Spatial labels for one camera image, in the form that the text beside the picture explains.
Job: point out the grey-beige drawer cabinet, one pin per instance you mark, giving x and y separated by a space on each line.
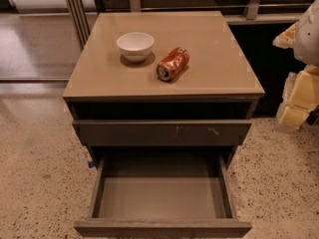
216 84

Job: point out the white ceramic bowl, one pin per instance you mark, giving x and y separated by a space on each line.
135 46

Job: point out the blue tape piece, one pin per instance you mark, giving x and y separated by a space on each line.
91 164

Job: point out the open middle drawer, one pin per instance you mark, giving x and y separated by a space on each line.
162 195

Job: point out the dark object at right edge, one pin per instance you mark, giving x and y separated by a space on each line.
313 118

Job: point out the red coke can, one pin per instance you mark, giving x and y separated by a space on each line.
172 64

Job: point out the closed top drawer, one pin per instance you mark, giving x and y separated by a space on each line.
143 133

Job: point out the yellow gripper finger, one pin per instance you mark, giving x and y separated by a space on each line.
286 39
300 97

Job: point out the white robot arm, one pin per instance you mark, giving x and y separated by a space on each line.
306 44

